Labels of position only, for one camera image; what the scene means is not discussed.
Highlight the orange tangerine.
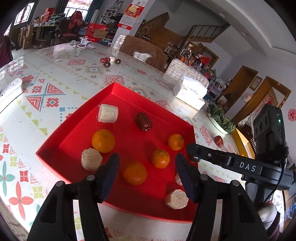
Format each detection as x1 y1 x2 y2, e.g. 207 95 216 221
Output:
168 134 184 151
151 149 170 169
122 162 147 185
91 129 115 153

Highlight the dark red large date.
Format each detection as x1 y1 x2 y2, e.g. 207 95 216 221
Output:
135 112 152 132

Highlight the small fruits far table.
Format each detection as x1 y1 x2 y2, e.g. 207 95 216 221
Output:
100 56 121 68

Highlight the gloved hand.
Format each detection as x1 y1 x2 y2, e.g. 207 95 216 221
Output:
258 202 278 230

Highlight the red jujube date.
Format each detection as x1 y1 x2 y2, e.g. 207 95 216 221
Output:
214 136 224 148

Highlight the white bowl of greens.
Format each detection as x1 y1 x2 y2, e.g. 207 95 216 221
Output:
207 104 235 134

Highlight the red tray box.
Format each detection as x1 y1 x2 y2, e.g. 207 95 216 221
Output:
36 83 197 223

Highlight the white tissue box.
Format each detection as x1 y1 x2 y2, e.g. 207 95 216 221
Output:
173 76 207 111

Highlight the white patterned chair back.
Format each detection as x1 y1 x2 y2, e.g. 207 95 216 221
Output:
165 58 209 88

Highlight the brown chair back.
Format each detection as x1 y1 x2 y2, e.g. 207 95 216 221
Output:
119 35 168 71

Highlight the red wall calendar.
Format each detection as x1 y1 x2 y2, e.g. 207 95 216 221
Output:
117 1 147 30

